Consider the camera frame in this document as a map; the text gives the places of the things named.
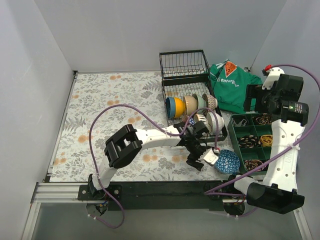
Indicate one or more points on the floral patterned table mat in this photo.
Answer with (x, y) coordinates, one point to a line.
(102, 103)

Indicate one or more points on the mint green bowl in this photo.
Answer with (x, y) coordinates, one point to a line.
(201, 104)

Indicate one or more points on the blue triangle patterned bowl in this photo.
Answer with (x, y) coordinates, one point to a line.
(228, 162)

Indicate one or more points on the black wire dish rack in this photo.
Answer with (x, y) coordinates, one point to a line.
(184, 73)

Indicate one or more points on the aluminium front rail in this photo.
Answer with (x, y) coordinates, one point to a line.
(137, 194)

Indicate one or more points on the white ribbed bowl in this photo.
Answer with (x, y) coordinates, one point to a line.
(215, 122)

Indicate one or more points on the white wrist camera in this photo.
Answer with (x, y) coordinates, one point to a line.
(210, 156)
(272, 75)

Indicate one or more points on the cream bowl with yellow stripe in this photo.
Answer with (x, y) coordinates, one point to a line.
(180, 107)

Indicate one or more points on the cream bowl with blue pattern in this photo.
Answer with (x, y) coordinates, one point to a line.
(200, 118)

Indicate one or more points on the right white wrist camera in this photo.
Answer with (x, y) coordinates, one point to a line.
(272, 75)

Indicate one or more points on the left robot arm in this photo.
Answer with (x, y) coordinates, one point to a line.
(122, 147)

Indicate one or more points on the green compartment tray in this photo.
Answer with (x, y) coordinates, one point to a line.
(251, 137)

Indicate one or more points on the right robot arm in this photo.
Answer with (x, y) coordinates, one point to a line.
(278, 192)

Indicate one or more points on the cream ceramic bowl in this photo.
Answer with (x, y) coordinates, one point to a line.
(190, 103)

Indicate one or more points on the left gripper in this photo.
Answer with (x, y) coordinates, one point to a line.
(195, 153)

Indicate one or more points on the green shirt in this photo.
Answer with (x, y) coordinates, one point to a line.
(229, 83)

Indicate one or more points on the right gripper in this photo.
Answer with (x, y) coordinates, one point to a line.
(250, 97)

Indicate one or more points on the brown patterned bowl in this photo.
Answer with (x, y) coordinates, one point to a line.
(210, 100)

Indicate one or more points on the orange patterned bowl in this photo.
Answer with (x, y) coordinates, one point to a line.
(190, 121)

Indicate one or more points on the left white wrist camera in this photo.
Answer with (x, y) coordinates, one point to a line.
(210, 156)

